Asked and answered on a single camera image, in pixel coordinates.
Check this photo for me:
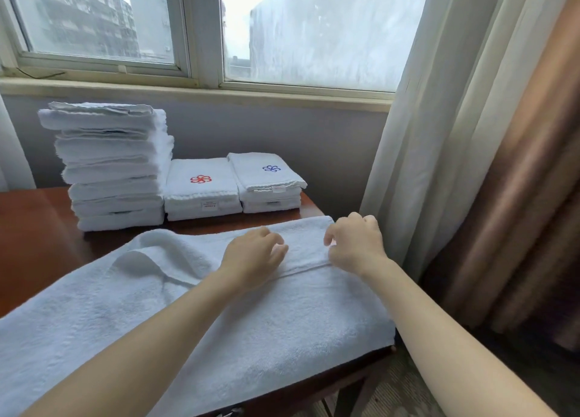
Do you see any person's right hand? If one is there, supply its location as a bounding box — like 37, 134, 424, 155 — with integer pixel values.
324, 212, 391, 280

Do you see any person's left hand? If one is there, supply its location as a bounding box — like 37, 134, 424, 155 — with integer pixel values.
220, 226, 289, 293

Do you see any large white bath towel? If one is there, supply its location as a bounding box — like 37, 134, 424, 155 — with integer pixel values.
0, 216, 397, 417

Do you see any person's left forearm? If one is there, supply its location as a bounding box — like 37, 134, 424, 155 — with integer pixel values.
20, 267, 254, 417

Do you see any person's right forearm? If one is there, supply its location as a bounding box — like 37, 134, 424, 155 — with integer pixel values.
362, 258, 559, 417

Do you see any plain folded white towel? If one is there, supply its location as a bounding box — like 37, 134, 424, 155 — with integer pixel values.
242, 194, 302, 214

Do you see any folded towel with blue flower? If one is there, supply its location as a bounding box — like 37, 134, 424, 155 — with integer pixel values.
227, 152, 308, 203

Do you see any folded towel with red flower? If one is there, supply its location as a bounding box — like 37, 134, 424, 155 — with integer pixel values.
163, 158, 243, 222

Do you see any white sheer curtain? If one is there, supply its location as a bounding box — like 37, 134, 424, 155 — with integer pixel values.
360, 0, 568, 282

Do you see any stack of folded white towels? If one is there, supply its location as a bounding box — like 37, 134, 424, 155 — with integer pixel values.
38, 102, 175, 232

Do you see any cream window sill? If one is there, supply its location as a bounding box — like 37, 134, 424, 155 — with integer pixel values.
0, 77, 393, 113

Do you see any brown blackout curtain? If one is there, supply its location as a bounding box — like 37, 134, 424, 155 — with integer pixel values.
420, 0, 580, 355

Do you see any brown wooden table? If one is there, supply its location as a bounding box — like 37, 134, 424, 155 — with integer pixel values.
0, 187, 398, 417

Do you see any narrow white curtain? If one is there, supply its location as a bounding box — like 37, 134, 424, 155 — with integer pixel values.
0, 94, 36, 192

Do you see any grey building outside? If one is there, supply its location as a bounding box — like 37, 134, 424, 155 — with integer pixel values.
24, 0, 142, 60

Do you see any white window frame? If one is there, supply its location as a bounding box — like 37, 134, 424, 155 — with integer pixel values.
0, 0, 432, 101

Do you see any thin black cable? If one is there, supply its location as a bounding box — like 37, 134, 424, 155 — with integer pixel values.
16, 67, 66, 79

